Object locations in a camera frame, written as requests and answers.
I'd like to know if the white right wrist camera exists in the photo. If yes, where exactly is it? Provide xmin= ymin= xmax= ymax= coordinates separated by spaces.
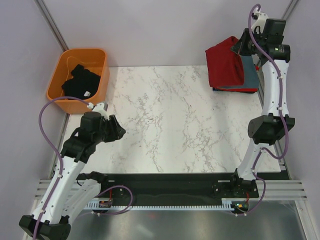
xmin=251 ymin=9 xmax=269 ymax=34

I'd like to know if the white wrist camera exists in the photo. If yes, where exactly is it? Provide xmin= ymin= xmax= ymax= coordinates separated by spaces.
xmin=251 ymin=9 xmax=269 ymax=34
xmin=87 ymin=102 xmax=109 ymax=120

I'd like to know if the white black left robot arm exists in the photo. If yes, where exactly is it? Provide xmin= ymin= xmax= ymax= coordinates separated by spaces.
xmin=19 ymin=111 xmax=126 ymax=240

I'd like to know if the left aluminium frame post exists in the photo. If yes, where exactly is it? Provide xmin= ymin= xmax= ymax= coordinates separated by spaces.
xmin=34 ymin=0 xmax=69 ymax=52

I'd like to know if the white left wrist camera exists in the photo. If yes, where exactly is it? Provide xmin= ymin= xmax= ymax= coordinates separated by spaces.
xmin=87 ymin=102 xmax=109 ymax=120

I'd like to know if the white slotted cable duct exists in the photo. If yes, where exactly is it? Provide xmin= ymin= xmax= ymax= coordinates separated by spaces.
xmin=84 ymin=199 xmax=234 ymax=211

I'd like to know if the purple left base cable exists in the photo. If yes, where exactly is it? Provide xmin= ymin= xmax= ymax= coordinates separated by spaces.
xmin=91 ymin=184 xmax=135 ymax=217

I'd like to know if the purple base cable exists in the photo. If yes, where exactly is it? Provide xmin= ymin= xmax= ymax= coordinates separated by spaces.
xmin=231 ymin=178 xmax=266 ymax=218
xmin=91 ymin=184 xmax=135 ymax=217

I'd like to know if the folded grey blue t shirt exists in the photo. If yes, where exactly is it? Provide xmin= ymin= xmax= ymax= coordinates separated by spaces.
xmin=217 ymin=56 xmax=259 ymax=94

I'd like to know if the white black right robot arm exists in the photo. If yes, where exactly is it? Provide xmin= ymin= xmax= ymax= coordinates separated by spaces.
xmin=227 ymin=13 xmax=295 ymax=198

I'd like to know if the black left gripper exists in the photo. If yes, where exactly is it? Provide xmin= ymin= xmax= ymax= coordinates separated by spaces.
xmin=92 ymin=114 xmax=126 ymax=145

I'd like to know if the dark red t shirt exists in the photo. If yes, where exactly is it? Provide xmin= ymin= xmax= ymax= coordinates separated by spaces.
xmin=205 ymin=36 xmax=245 ymax=89

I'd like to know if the orange plastic laundry basket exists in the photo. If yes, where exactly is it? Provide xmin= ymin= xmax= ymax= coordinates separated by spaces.
xmin=46 ymin=48 xmax=110 ymax=105

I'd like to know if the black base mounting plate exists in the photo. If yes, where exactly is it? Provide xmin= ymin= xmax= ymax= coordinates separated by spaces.
xmin=77 ymin=172 xmax=259 ymax=206

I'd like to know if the black t shirt in basket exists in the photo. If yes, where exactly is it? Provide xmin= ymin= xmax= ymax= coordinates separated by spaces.
xmin=61 ymin=64 xmax=101 ymax=100

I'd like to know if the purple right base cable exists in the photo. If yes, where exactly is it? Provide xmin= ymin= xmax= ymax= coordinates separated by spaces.
xmin=231 ymin=178 xmax=266 ymax=218

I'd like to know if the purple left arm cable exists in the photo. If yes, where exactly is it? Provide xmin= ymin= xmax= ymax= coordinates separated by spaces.
xmin=31 ymin=97 xmax=90 ymax=240

